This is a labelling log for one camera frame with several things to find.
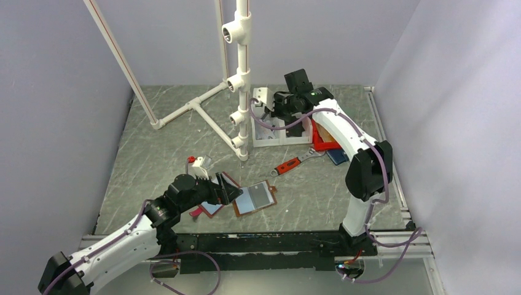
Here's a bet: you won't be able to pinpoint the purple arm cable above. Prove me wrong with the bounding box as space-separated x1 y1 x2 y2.
42 156 222 295
249 97 424 285

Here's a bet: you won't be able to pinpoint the orange credit card in bin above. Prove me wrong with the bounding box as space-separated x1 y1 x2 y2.
316 124 335 143

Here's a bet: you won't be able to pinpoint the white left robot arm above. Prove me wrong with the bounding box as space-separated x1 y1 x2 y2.
37 173 243 294

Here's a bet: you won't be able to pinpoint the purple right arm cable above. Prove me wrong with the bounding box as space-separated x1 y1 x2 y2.
249 97 424 285

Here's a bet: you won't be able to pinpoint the blue leather card holder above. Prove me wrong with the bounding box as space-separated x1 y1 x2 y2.
326 149 350 166

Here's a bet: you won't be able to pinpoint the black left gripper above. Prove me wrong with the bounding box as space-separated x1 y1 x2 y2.
178 171 242 213

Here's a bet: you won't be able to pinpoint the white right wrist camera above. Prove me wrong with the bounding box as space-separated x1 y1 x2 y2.
252 87 275 112

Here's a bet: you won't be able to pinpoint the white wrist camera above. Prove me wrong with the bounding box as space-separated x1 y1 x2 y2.
186 155 211 179
252 87 275 112

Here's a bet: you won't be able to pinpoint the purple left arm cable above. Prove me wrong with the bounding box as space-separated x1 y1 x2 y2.
42 156 222 295

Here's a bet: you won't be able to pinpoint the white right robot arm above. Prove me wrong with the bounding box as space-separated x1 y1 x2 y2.
269 69 393 255

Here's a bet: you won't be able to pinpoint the red plastic bin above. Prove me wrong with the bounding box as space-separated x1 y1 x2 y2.
311 120 342 152

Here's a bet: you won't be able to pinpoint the brown leather card holder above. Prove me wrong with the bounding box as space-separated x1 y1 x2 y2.
232 180 278 218

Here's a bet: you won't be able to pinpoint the red handled adjustable wrench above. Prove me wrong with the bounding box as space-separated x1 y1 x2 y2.
270 147 325 177

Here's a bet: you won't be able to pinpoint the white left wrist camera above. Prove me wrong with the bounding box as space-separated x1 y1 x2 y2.
186 155 211 179

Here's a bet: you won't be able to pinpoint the silver items in bin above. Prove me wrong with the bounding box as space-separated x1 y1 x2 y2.
254 122 278 140

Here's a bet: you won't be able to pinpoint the white PVC pipe frame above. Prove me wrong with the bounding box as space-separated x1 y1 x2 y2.
84 0 251 162

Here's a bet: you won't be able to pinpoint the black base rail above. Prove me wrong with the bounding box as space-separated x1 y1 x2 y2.
153 230 378 274

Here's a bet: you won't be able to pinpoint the white two-compartment bin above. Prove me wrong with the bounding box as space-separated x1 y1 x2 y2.
250 104 313 148

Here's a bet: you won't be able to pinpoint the black parts in bin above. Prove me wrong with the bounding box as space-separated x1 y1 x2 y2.
286 122 305 138

